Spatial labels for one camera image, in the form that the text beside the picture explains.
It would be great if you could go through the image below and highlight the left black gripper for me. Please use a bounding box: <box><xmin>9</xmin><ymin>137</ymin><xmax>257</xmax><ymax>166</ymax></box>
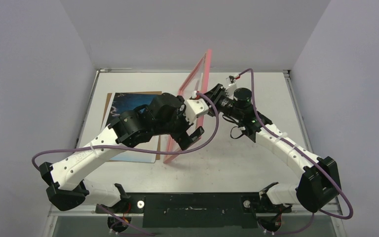
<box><xmin>154</xmin><ymin>97</ymin><xmax>203</xmax><ymax>148</ymax></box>

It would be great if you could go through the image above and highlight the pink picture frame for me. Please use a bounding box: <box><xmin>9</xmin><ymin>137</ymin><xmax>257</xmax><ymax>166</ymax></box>
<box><xmin>178</xmin><ymin>49</ymin><xmax>212</xmax><ymax>146</ymax></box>

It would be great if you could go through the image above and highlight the blue landscape photo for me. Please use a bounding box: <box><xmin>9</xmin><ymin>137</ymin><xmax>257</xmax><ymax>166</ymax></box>
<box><xmin>100</xmin><ymin>92</ymin><xmax>163</xmax><ymax>163</ymax></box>

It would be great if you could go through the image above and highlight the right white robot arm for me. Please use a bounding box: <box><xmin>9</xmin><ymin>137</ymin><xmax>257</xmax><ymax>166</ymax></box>
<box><xmin>205</xmin><ymin>84</ymin><xmax>341</xmax><ymax>213</ymax></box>

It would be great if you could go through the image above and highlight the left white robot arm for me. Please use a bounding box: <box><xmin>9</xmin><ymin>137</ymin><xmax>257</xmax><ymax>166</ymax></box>
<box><xmin>39</xmin><ymin>93</ymin><xmax>211</xmax><ymax>213</ymax></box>

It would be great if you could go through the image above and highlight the brown cardboard backing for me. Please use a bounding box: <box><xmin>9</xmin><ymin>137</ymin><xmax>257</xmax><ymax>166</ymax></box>
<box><xmin>102</xmin><ymin>91</ymin><xmax>163</xmax><ymax>163</ymax></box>

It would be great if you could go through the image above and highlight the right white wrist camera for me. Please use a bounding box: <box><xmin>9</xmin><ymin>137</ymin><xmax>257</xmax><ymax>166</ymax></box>
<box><xmin>226</xmin><ymin>75</ymin><xmax>240</xmax><ymax>91</ymax></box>

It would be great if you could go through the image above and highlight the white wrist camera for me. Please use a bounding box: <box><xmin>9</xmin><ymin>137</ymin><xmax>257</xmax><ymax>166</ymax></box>
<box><xmin>226</xmin><ymin>75</ymin><xmax>240</xmax><ymax>91</ymax></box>
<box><xmin>184</xmin><ymin>91</ymin><xmax>209</xmax><ymax>126</ymax></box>

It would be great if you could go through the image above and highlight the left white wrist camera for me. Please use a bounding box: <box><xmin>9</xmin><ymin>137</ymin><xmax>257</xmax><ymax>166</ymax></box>
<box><xmin>184</xmin><ymin>91</ymin><xmax>209</xmax><ymax>126</ymax></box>

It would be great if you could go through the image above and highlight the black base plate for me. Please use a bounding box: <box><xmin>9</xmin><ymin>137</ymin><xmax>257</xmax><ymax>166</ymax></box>
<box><xmin>95</xmin><ymin>192</ymin><xmax>292</xmax><ymax>229</ymax></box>

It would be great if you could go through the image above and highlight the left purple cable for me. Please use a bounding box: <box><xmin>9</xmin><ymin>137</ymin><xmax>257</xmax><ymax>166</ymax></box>
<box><xmin>31</xmin><ymin>91</ymin><xmax>220</xmax><ymax>237</ymax></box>

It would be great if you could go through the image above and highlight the aluminium rail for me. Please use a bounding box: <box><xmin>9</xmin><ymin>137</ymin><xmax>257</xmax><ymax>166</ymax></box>
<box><xmin>48</xmin><ymin>192</ymin><xmax>343</xmax><ymax>218</ymax></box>

